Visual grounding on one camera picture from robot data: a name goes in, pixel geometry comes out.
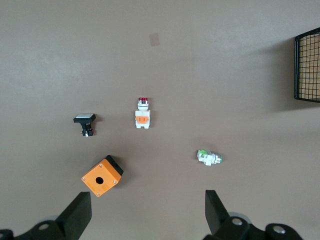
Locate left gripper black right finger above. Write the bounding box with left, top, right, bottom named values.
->
left=202, top=189, right=251, bottom=240

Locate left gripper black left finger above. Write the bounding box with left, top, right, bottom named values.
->
left=17, top=191, right=93, bottom=240

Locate red push button switch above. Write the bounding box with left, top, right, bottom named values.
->
left=134, top=96, right=152, bottom=130

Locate black square white-top button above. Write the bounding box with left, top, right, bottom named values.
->
left=72, top=113, right=98, bottom=138

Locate small brown tape patch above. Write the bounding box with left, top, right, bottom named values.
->
left=148, top=32, right=161, bottom=47

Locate orange button enclosure box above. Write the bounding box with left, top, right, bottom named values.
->
left=80, top=154, right=124, bottom=198

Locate green push button switch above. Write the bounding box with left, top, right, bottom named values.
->
left=196, top=149, right=223, bottom=167

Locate black wire basket wooden base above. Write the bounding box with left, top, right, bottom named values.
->
left=293, top=26, right=320, bottom=103

